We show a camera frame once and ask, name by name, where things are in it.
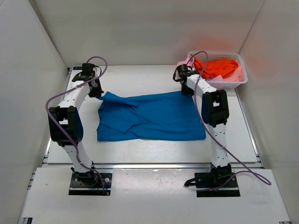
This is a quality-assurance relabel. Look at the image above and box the black label sticker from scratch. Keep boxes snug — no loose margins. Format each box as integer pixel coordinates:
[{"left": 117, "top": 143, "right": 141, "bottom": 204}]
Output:
[{"left": 72, "top": 66, "right": 82, "bottom": 70}]

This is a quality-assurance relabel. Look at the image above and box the orange t shirt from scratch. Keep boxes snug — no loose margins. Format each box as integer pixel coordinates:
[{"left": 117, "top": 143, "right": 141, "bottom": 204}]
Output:
[{"left": 201, "top": 58, "right": 239, "bottom": 79}]

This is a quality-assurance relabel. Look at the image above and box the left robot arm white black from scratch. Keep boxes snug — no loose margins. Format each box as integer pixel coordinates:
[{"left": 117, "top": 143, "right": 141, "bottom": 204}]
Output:
[{"left": 48, "top": 63, "right": 104, "bottom": 186}]

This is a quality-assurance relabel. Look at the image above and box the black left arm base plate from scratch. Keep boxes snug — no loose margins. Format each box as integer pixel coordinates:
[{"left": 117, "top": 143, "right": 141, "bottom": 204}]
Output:
[{"left": 68, "top": 168, "right": 113, "bottom": 196}]

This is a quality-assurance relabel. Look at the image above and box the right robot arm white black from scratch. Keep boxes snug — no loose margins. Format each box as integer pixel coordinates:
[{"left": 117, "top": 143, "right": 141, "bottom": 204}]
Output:
[{"left": 173, "top": 64, "right": 232, "bottom": 187}]

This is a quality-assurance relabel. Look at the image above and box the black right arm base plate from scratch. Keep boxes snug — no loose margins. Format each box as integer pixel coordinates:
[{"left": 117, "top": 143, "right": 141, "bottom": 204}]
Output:
[{"left": 183, "top": 169, "right": 241, "bottom": 197}]

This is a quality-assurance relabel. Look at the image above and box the blue t shirt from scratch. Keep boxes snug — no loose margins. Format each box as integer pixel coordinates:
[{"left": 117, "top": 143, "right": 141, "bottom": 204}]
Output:
[{"left": 97, "top": 91, "right": 206, "bottom": 142}]

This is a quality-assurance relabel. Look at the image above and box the white plastic laundry basket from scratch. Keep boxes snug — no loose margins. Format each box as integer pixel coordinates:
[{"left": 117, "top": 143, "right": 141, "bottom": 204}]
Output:
[{"left": 187, "top": 51, "right": 248, "bottom": 89}]

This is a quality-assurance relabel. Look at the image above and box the light pink t shirt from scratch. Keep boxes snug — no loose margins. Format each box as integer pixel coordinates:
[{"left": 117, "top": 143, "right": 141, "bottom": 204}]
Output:
[{"left": 210, "top": 67, "right": 244, "bottom": 82}]

